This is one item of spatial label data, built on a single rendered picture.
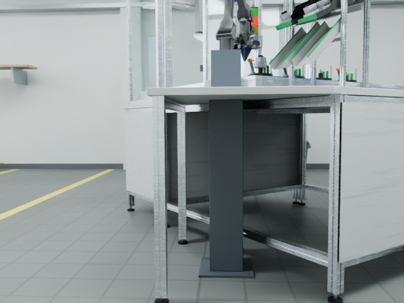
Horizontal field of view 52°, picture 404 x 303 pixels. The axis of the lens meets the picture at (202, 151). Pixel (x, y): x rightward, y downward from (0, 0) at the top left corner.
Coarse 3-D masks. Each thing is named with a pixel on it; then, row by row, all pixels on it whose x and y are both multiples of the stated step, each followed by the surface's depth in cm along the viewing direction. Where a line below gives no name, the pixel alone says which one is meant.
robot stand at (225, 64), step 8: (216, 56) 192; (224, 56) 192; (232, 56) 192; (240, 56) 192; (216, 64) 192; (224, 64) 192; (232, 64) 192; (240, 64) 192; (216, 72) 193; (224, 72) 192; (232, 72) 192; (240, 72) 192; (216, 80) 193; (224, 80) 193; (232, 80) 192; (240, 80) 192
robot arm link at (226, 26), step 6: (228, 0) 199; (228, 6) 199; (228, 12) 199; (228, 18) 198; (222, 24) 198; (228, 24) 197; (234, 24) 199; (222, 30) 198; (228, 30) 196; (228, 36) 199
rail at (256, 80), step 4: (244, 76) 223; (248, 76) 213; (252, 76) 211; (256, 76) 209; (260, 76) 211; (244, 80) 216; (248, 80) 214; (252, 80) 212; (256, 80) 209; (260, 80) 211; (192, 84) 258; (196, 84) 255; (200, 84) 251; (204, 84) 247; (244, 84) 216; (248, 84) 214; (252, 84) 211; (256, 84) 209; (260, 84) 211
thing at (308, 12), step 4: (308, 4) 190; (312, 4) 191; (304, 8) 192; (308, 8) 190; (312, 8) 190; (316, 8) 191; (304, 12) 193; (308, 12) 191; (312, 12) 190; (316, 12) 191; (304, 16) 193
